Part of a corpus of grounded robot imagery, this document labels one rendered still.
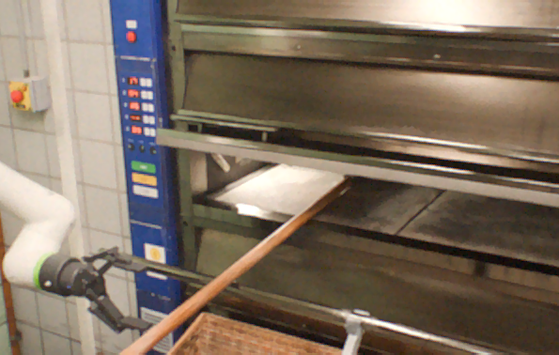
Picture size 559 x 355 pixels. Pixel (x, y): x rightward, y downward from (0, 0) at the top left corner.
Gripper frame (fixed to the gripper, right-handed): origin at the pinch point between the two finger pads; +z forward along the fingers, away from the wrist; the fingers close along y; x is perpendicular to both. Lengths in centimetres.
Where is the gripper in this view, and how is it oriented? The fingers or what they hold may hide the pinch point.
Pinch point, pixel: (142, 297)
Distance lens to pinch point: 161.8
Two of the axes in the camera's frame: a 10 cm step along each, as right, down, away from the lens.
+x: -5.0, 2.8, -8.2
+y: 0.2, 9.5, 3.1
